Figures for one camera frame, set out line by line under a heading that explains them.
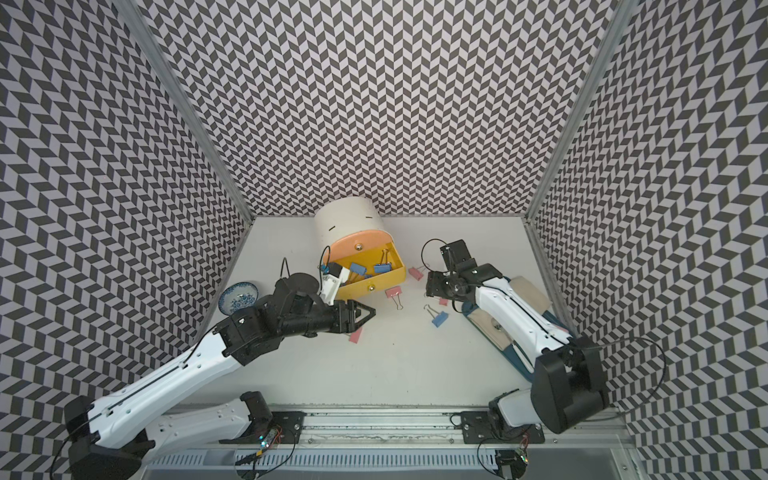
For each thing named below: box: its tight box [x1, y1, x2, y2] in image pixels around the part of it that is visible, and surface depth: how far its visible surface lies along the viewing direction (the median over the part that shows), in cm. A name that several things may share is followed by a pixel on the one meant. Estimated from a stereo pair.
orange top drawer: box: [325, 229, 393, 263], surface depth 86 cm
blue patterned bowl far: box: [218, 282, 259, 316], surface depth 96 cm
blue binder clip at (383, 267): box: [374, 249, 392, 274], surface depth 95 cm
